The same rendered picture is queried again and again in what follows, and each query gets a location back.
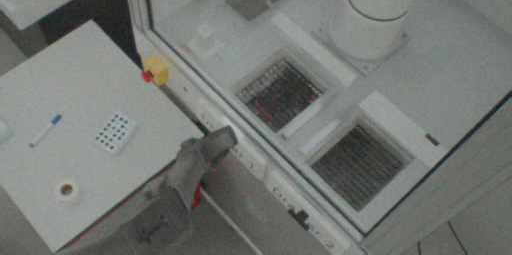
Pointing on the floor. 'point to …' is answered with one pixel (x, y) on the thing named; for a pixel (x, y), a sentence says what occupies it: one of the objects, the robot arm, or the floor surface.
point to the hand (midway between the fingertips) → (220, 154)
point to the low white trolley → (82, 122)
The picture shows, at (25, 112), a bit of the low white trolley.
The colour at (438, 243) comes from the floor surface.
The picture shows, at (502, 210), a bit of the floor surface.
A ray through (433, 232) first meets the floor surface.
